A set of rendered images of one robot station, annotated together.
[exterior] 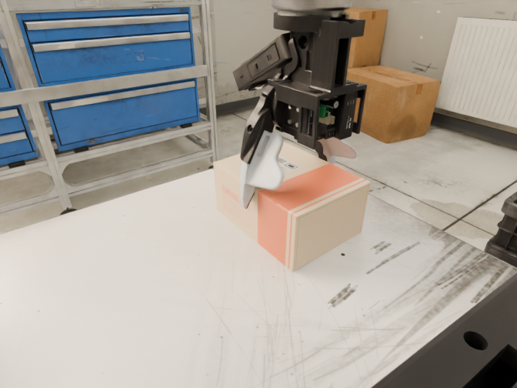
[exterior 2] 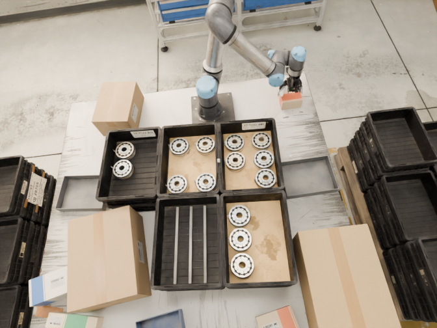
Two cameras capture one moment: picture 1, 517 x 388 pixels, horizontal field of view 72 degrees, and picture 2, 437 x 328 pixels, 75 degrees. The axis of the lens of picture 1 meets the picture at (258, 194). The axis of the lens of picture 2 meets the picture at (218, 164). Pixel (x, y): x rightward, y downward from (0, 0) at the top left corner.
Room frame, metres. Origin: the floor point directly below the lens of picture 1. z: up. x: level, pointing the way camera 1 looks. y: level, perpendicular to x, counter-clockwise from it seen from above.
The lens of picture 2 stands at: (-0.76, -0.38, 2.16)
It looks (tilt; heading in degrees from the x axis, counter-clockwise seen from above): 63 degrees down; 42
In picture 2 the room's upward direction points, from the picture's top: 11 degrees counter-clockwise
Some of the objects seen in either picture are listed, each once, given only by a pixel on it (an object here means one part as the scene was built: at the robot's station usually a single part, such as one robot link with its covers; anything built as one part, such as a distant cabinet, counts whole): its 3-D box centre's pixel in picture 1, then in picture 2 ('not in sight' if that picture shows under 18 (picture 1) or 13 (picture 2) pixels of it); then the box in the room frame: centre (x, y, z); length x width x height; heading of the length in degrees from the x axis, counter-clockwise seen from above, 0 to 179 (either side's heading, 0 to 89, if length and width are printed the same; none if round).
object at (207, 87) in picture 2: not in sight; (207, 90); (0.07, 0.34, 0.91); 0.13 x 0.12 x 0.14; 22
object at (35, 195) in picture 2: not in sight; (36, 189); (-0.90, 1.23, 0.41); 0.31 x 0.02 x 0.16; 37
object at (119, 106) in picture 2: not in sight; (119, 109); (-0.22, 0.83, 0.78); 0.30 x 0.22 x 0.16; 29
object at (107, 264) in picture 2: not in sight; (109, 258); (-0.93, 0.27, 0.80); 0.40 x 0.30 x 0.20; 45
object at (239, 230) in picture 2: not in sight; (240, 239); (-0.55, -0.23, 0.86); 0.10 x 0.10 x 0.01
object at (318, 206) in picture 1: (286, 197); (289, 95); (0.39, -0.04, 0.74); 0.16 x 0.12 x 0.07; 38
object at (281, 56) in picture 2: not in sight; (278, 60); (0.32, 0.04, 1.05); 0.11 x 0.11 x 0.08; 22
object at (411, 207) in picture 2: not in sight; (404, 211); (0.22, -0.98, 0.31); 0.40 x 0.30 x 0.34; 37
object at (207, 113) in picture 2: not in sight; (209, 105); (0.06, 0.33, 0.80); 0.15 x 0.15 x 0.10
